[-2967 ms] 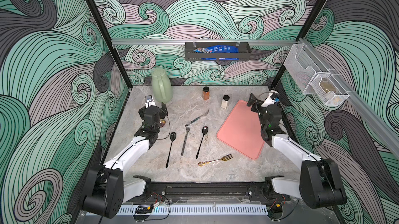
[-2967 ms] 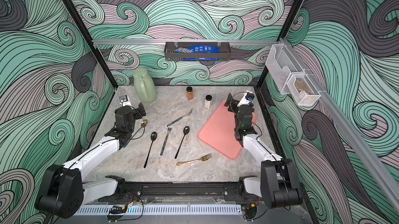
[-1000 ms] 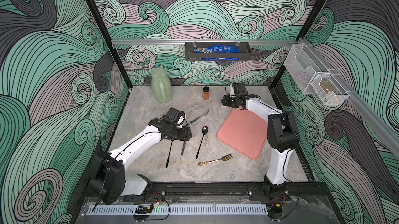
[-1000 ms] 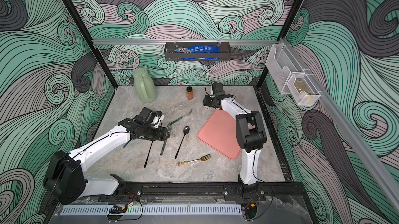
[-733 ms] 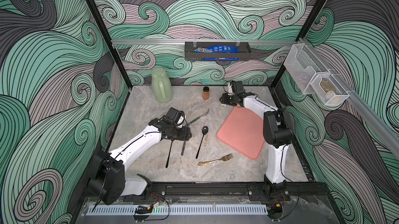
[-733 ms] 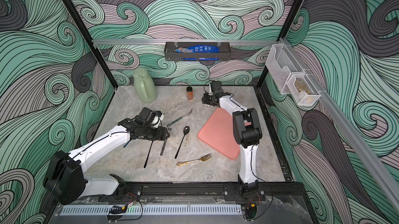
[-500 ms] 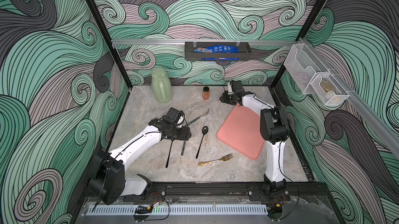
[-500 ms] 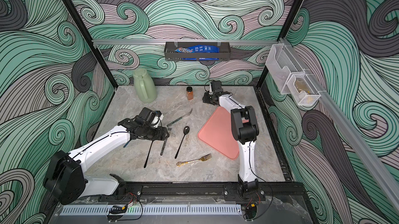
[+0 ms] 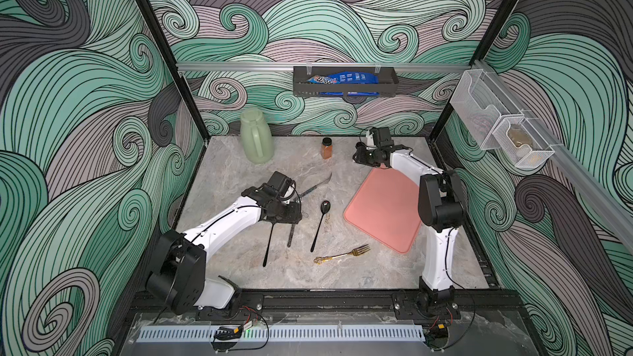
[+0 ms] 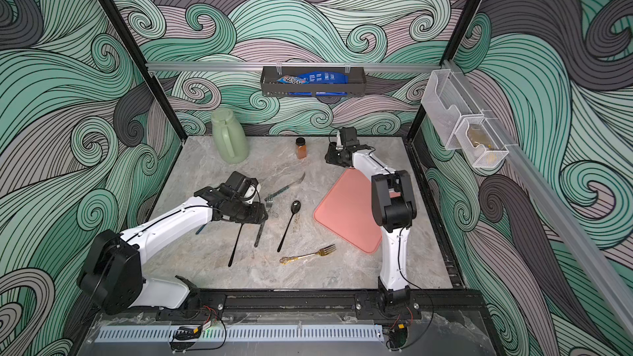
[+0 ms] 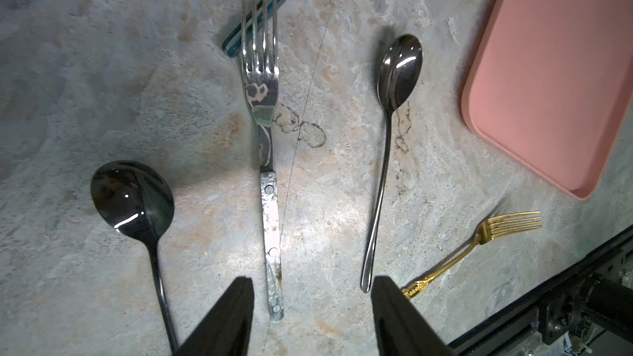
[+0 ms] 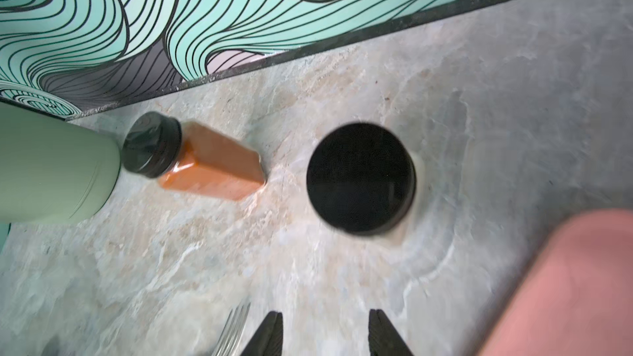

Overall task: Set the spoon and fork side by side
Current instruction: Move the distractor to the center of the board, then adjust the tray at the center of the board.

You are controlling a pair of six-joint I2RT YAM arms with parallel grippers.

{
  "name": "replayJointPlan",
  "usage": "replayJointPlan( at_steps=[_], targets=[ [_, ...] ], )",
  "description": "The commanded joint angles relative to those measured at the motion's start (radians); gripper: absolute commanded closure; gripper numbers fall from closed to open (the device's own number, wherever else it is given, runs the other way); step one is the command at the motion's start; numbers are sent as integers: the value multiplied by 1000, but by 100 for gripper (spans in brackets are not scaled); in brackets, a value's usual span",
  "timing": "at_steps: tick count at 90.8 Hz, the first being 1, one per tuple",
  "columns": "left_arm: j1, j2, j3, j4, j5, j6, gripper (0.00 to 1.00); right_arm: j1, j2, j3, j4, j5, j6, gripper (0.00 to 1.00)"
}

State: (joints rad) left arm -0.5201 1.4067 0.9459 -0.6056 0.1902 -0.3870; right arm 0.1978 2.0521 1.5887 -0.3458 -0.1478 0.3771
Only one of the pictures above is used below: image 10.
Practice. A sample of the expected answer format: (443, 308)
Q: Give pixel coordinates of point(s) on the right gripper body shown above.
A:
(337, 155)

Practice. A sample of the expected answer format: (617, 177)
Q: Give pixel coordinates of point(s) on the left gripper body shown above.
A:
(249, 212)

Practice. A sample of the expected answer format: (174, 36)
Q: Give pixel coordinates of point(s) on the patterned silver fork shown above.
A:
(268, 205)

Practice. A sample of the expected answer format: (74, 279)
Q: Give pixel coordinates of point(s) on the pink tray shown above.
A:
(346, 210)

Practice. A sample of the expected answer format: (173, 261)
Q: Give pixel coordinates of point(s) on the gold fork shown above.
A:
(321, 252)

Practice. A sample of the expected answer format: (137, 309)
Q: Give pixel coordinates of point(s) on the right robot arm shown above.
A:
(393, 208)

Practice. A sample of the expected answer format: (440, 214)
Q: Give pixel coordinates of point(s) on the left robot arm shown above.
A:
(112, 273)

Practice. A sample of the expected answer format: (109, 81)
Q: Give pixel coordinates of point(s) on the orange spice jar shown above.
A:
(301, 148)

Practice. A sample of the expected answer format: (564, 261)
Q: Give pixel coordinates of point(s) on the green pitcher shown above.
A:
(229, 136)

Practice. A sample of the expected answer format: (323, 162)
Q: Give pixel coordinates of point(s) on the blue snack bag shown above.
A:
(316, 78)

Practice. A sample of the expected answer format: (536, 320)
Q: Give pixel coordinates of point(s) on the black wall basket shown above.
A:
(356, 86)

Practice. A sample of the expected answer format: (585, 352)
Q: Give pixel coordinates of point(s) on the large clear wall bin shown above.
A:
(448, 102)

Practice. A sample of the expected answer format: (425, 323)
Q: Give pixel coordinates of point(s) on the small clear wall bin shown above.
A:
(478, 144)

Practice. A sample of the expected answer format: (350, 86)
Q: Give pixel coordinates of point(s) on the white slotted cable duct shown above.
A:
(245, 333)

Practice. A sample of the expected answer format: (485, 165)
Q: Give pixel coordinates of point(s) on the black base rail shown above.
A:
(364, 304)

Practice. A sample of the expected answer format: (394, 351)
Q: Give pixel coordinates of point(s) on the aluminium back rail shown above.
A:
(225, 66)

